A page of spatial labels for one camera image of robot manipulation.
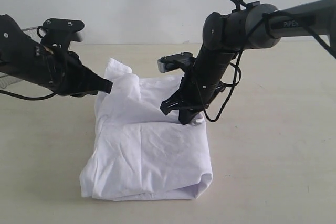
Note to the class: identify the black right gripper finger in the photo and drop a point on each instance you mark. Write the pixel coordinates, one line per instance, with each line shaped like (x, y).
(187, 115)
(174, 102)

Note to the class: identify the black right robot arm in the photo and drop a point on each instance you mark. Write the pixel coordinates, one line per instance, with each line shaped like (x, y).
(226, 37)

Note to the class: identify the white cotton t-shirt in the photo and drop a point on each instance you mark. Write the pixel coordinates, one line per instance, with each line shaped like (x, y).
(139, 153)

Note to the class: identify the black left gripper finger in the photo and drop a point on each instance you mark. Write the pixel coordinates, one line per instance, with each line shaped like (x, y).
(98, 84)

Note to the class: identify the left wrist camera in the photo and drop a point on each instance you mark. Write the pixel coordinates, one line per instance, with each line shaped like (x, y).
(60, 32)

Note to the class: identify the metal mesh basket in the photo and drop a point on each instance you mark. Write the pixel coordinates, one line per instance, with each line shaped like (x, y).
(7, 80)

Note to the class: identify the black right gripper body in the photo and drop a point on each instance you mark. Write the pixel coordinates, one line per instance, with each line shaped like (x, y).
(202, 80)

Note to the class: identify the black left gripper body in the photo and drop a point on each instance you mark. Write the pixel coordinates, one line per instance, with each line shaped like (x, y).
(62, 72)

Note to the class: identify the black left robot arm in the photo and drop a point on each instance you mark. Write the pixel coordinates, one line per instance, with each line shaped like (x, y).
(17, 51)

